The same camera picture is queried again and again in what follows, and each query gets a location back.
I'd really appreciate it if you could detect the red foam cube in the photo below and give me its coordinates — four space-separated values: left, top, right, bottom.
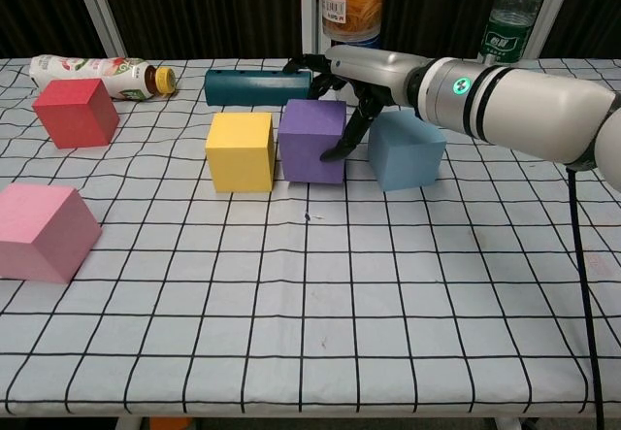
32 78 120 149

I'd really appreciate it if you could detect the purple foam cube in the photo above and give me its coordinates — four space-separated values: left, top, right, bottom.
278 99 348 185

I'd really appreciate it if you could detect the clear jar of rubber bands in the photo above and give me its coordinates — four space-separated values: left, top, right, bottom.
320 0 384 46

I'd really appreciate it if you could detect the white black-checked tablecloth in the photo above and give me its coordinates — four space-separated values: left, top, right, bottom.
0 56 621 419

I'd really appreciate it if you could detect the clear green-label water bottle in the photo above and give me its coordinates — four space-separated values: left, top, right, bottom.
477 0 542 66

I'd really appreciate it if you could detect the teal half-round block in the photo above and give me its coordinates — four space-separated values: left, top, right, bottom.
204 69 314 108

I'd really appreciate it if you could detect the dark pleated partition panel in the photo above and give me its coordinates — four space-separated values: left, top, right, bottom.
540 0 621 86
334 0 535 60
0 0 106 58
94 0 303 58

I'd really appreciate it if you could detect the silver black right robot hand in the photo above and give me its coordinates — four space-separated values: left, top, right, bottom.
282 44 429 162

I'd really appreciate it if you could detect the light blue foam cube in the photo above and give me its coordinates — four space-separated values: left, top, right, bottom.
367 111 447 192

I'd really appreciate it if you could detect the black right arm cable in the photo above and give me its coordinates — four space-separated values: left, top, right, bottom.
565 165 607 430

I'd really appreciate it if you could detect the orange object under table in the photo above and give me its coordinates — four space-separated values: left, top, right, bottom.
148 415 193 430

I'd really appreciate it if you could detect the white yellow-capped drink bottle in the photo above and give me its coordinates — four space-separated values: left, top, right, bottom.
29 54 177 101

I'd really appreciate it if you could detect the yellow foam cube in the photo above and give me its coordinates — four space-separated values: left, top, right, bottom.
205 112 277 193

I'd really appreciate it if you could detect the pink foam cube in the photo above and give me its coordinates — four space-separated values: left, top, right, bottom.
0 182 103 284

